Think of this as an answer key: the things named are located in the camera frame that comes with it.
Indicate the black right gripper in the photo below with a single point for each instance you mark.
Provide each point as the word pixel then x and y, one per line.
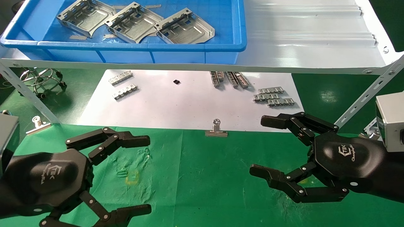
pixel 347 160

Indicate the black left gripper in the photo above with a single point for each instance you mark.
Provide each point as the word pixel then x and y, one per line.
pixel 47 179

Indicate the stamped sheet metal bracket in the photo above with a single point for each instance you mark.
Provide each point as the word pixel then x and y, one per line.
pixel 186 30
pixel 132 23
pixel 85 15

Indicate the green table cloth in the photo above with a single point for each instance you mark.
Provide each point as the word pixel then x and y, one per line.
pixel 205 176

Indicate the silver binder clip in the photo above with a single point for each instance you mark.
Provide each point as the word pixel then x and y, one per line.
pixel 38 126
pixel 216 132

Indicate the white paper sheet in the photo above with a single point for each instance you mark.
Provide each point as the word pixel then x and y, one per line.
pixel 176 107

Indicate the white perforated angle strut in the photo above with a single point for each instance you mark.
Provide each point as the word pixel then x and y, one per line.
pixel 366 94
pixel 28 91

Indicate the small black clip piece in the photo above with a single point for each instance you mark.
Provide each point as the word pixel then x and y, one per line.
pixel 176 82

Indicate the white metal rack shelf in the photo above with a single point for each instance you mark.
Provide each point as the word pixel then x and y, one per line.
pixel 303 41

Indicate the blue plastic bin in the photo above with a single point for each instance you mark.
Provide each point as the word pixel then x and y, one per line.
pixel 126 46

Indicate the chrome stool base with castors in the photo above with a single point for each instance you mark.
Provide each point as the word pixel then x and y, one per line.
pixel 41 77

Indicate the small notched metal rail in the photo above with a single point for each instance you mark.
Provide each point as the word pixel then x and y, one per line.
pixel 281 102
pixel 265 97
pixel 121 78
pixel 242 80
pixel 215 79
pixel 125 92
pixel 232 80
pixel 270 90
pixel 221 75

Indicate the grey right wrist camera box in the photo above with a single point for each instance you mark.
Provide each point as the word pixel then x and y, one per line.
pixel 389 123

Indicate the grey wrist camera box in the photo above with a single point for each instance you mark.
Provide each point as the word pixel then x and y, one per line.
pixel 389 123
pixel 8 135

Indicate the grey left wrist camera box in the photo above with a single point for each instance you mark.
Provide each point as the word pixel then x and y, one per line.
pixel 8 135

